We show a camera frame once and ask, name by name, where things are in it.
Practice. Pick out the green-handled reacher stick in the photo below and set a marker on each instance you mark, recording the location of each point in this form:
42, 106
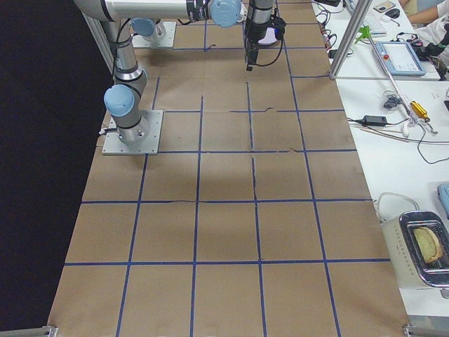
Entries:
365, 34

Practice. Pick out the brown paper table cover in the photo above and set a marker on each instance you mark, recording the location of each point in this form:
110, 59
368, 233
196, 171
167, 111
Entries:
254, 219

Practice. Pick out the blue teach pendant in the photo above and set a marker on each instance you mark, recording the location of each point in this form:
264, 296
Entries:
400, 58

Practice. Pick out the black power adapter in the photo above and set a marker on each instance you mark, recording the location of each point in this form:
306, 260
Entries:
370, 120

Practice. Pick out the yellow tool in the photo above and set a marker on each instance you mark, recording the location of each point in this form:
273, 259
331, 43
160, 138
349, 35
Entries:
419, 111

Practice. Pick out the aluminium frame post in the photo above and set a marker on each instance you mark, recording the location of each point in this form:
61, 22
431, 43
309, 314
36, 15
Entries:
347, 40

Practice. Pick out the lilac plate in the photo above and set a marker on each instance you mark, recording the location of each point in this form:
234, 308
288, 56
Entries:
269, 39

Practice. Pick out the black computer mouse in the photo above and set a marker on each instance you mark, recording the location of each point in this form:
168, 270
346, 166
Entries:
393, 13

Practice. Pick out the toast slice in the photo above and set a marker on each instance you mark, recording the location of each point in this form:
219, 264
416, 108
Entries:
428, 243

